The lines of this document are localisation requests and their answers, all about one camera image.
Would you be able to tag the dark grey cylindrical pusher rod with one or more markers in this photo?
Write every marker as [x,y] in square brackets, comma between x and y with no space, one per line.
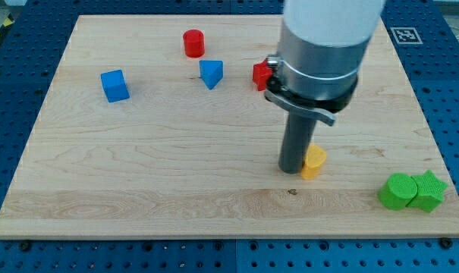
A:
[297,137]

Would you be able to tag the yellow heart block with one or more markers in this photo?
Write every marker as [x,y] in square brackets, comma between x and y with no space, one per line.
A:
[314,160]

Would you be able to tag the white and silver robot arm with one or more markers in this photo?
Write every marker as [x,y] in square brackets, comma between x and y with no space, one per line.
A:
[315,67]

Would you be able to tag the red star block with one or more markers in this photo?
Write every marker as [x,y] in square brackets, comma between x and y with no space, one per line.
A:
[261,73]

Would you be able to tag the blue triangular prism block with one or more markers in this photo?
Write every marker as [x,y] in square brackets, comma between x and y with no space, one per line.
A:
[211,72]

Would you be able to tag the green cylinder block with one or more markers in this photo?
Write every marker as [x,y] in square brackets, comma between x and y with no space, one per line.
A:
[398,191]

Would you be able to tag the red cylinder block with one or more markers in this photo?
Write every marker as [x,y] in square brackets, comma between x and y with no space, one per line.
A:
[194,44]

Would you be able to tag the white fiducial marker tag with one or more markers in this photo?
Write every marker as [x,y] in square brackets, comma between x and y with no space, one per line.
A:
[406,36]

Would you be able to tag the green star block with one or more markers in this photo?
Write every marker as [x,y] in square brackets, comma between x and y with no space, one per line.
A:
[430,191]

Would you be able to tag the light wooden board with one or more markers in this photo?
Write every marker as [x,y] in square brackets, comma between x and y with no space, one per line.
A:
[179,161]

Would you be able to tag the blue cube block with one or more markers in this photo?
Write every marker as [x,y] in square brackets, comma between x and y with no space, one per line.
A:
[114,86]

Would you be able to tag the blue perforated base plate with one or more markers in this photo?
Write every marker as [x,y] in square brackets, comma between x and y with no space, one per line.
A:
[29,55]

